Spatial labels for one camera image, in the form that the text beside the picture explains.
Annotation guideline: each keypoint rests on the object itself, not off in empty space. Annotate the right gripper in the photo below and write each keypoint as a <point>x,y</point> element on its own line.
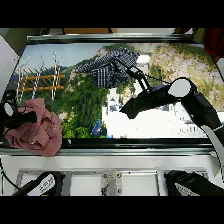
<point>138,104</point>

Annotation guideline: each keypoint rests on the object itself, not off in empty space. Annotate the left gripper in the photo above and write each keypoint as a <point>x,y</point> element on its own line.
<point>28,117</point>

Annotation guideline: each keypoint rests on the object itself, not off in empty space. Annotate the pink garment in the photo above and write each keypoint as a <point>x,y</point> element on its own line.
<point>43,131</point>

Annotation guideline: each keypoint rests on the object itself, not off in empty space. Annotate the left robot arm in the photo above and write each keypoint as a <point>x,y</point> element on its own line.
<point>7,110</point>

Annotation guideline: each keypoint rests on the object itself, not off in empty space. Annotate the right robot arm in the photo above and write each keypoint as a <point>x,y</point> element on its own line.
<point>200,108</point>

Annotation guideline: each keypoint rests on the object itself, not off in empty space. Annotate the checked shirt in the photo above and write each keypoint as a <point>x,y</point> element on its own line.
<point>110,68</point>

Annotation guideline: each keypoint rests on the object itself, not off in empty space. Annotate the red garment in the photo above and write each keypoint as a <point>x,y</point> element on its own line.
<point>215,41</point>

